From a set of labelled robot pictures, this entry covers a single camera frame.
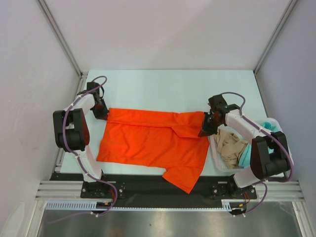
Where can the left aluminium frame post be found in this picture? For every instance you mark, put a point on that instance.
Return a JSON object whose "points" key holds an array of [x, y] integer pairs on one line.
{"points": [[59, 36]]}

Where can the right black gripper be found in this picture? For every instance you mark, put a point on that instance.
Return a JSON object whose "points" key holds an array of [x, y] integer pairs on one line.
{"points": [[207, 131]]}

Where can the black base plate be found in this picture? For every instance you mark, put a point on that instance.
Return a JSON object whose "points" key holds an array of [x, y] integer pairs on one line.
{"points": [[155, 200]]}

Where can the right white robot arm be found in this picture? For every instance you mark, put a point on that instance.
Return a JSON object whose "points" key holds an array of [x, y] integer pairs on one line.
{"points": [[270, 157]]}

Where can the right aluminium frame post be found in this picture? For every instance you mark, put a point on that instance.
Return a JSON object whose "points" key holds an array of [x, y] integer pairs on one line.
{"points": [[276, 34]]}

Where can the orange t-shirt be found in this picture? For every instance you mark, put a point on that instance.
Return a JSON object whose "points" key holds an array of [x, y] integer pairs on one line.
{"points": [[165, 140]]}

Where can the teal t-shirt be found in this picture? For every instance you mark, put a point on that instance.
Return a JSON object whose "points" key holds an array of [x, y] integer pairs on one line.
{"points": [[244, 161]]}

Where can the white slotted cable duct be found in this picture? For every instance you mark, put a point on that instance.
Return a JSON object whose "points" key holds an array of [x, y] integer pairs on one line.
{"points": [[222, 206]]}

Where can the white plastic basket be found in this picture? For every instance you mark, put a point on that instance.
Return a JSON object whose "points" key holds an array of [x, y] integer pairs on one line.
{"points": [[216, 155]]}

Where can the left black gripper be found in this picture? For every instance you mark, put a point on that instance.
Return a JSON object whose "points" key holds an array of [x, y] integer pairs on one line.
{"points": [[103, 114]]}

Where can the beige t-shirt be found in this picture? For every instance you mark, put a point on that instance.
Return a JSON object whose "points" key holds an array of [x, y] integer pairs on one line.
{"points": [[230, 147]]}

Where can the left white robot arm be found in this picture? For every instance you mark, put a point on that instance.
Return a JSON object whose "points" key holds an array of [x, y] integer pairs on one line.
{"points": [[72, 135]]}

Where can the aluminium frame post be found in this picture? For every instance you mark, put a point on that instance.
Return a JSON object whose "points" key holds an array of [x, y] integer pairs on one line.
{"points": [[276, 34], [59, 36]]}

